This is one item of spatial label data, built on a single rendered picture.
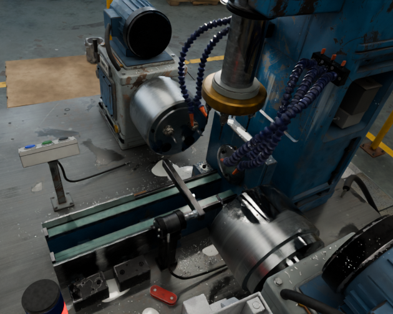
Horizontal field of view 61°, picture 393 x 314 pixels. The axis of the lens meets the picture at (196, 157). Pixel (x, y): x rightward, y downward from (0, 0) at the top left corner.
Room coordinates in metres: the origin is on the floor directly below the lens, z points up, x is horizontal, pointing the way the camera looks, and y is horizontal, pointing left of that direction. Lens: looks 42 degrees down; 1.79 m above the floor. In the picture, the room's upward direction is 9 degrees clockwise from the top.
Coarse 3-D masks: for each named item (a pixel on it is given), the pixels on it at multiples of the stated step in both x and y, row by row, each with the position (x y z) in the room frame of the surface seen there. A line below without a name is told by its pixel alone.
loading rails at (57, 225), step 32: (160, 192) 0.75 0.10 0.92; (192, 192) 0.80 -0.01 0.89; (224, 192) 0.80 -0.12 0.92; (64, 224) 0.57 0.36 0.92; (96, 224) 0.60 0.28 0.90; (128, 224) 0.66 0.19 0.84; (192, 224) 0.69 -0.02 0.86; (64, 256) 0.46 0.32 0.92; (96, 256) 0.49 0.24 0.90; (128, 256) 0.54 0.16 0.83
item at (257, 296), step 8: (248, 296) 0.17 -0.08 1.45; (256, 296) 0.17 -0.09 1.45; (232, 304) 0.16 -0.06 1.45; (240, 304) 0.16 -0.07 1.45; (248, 304) 0.16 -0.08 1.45; (264, 304) 0.16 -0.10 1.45; (216, 312) 0.15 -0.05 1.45; (224, 312) 0.15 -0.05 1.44; (232, 312) 0.16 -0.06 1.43; (240, 312) 0.16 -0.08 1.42; (248, 312) 0.16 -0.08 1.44; (256, 312) 0.15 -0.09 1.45; (264, 312) 0.16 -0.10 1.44
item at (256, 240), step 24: (264, 192) 0.60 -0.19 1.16; (216, 216) 0.55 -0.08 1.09; (240, 216) 0.53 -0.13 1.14; (264, 216) 0.52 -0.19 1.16; (288, 216) 0.53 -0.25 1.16; (216, 240) 0.51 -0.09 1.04; (240, 240) 0.47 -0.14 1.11; (264, 240) 0.46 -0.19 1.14; (288, 240) 0.46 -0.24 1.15; (312, 240) 0.48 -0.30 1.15; (240, 264) 0.43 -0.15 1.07; (264, 264) 0.42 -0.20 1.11; (288, 264) 0.44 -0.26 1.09
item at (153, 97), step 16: (160, 80) 1.07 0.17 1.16; (176, 80) 1.11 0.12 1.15; (144, 96) 1.01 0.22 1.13; (160, 96) 0.98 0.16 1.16; (176, 96) 0.99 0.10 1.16; (192, 96) 1.03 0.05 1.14; (144, 112) 0.95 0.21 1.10; (160, 112) 0.92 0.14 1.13; (176, 112) 0.94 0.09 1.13; (144, 128) 0.91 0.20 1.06; (160, 128) 0.91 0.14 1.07; (176, 128) 0.95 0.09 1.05; (192, 128) 0.96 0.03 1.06; (160, 144) 0.91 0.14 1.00; (176, 144) 0.95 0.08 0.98; (192, 144) 1.00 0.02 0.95
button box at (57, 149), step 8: (72, 136) 0.82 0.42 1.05; (40, 144) 0.76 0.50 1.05; (48, 144) 0.74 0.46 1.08; (56, 144) 0.74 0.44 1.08; (64, 144) 0.75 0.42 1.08; (72, 144) 0.76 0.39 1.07; (24, 152) 0.69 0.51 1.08; (32, 152) 0.70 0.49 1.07; (40, 152) 0.71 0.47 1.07; (48, 152) 0.72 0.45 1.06; (56, 152) 0.73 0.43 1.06; (64, 152) 0.74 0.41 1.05; (72, 152) 0.75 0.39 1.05; (24, 160) 0.67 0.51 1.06; (32, 160) 0.68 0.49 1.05; (40, 160) 0.69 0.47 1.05; (48, 160) 0.70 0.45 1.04
